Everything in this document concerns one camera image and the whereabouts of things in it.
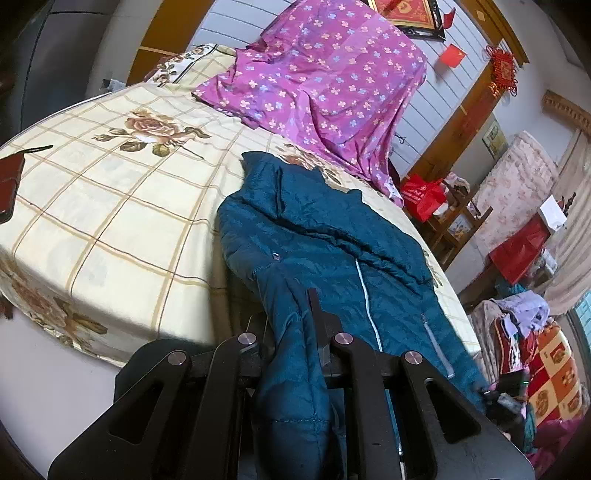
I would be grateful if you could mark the pink floral mattress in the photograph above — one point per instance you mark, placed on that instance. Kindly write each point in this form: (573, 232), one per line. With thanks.
(513, 190)

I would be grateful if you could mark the teal puffer jacket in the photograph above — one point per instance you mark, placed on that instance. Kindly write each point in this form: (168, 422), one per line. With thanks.
(287, 233)

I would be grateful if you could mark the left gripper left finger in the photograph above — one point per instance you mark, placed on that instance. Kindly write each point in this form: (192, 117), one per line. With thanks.
(221, 443)

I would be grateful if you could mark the small red flag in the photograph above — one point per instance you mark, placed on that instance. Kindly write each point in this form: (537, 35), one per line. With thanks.
(452, 56)

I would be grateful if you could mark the small framed wall picture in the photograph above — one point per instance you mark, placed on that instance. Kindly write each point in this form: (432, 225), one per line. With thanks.
(495, 140)

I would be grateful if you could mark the cream floral checked bedspread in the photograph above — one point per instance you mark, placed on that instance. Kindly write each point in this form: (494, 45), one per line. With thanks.
(112, 239)

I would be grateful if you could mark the framed red picture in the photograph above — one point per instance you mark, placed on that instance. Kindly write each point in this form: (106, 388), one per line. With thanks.
(418, 19)

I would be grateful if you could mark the wooden chair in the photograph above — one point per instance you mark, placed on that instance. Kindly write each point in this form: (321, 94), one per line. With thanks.
(447, 234)

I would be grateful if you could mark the grey refrigerator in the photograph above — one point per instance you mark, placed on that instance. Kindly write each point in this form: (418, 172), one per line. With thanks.
(46, 67)

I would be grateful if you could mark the red shopping bag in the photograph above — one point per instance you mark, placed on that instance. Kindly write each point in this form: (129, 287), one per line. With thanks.
(422, 198)

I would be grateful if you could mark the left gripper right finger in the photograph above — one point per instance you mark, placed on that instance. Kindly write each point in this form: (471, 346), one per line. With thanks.
(351, 365)

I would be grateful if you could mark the red Chinese knot ornament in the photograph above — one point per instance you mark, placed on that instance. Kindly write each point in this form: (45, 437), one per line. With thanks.
(503, 71)

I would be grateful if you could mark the pile of colourful clothes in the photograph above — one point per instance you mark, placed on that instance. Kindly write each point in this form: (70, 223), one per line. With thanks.
(516, 333)

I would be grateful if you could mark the dark red phone case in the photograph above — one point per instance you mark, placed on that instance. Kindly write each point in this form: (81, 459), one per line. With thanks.
(11, 168)

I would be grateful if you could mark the purple floral sheet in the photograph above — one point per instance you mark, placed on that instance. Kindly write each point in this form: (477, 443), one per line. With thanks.
(334, 77)

